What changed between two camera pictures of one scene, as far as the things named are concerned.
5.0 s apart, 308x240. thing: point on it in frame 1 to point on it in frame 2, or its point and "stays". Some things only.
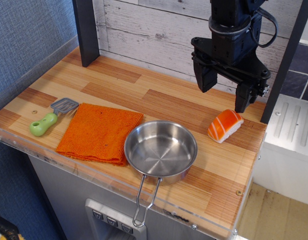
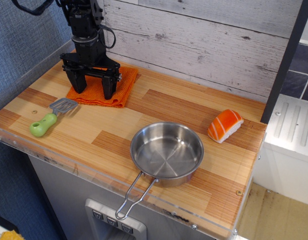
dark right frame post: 305,12 stays
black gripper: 234,56 to 92,58
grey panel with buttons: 107,223 stays
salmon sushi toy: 225,125 stays
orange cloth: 98,133 to 94,92
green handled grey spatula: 65,104 stays
